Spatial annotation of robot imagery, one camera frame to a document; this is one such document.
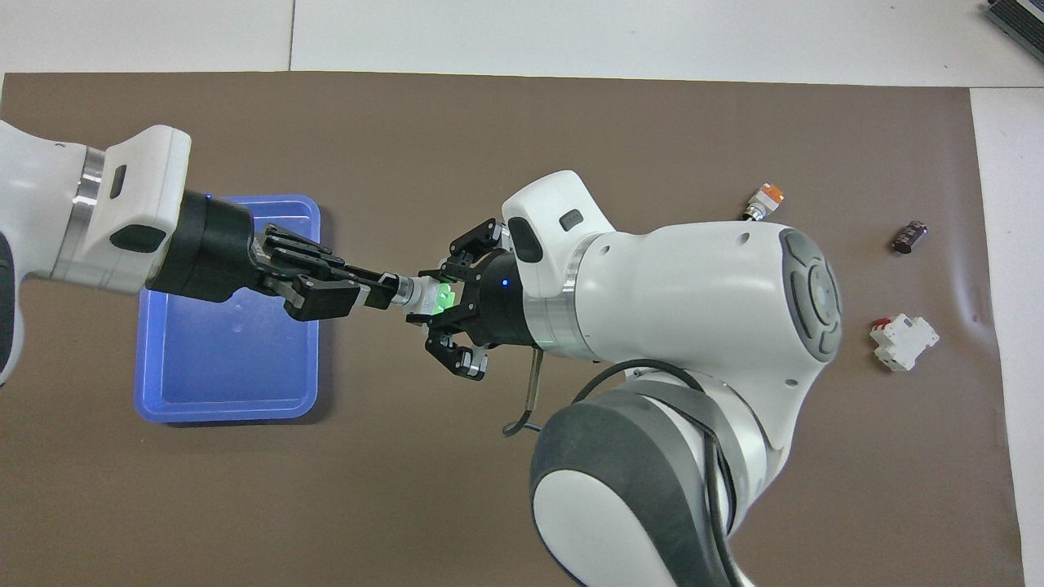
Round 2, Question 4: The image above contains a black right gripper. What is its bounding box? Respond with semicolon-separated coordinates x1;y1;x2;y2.
423;217;541;382

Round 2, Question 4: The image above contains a grey finned metal device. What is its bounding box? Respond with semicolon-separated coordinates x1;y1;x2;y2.
983;0;1044;62

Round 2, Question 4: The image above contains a green-backed rotary switch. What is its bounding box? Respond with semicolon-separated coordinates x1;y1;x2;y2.
391;273;459;320

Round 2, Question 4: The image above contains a brown table mat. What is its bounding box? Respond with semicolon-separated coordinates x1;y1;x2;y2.
0;72;1027;587

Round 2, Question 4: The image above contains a white circuit breaker red lever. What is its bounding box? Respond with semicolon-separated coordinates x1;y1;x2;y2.
869;314;941;373

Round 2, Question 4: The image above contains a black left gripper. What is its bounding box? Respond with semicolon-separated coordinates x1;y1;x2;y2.
147;190;401;322

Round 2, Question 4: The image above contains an orange-backed pointed-tip switch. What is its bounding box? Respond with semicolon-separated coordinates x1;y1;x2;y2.
742;183;787;223

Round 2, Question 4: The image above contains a dark brown terminal block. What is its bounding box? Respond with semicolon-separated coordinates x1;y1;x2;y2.
891;218;931;255

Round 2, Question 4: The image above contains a blue plastic tray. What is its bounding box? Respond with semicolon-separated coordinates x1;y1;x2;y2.
134;194;322;425

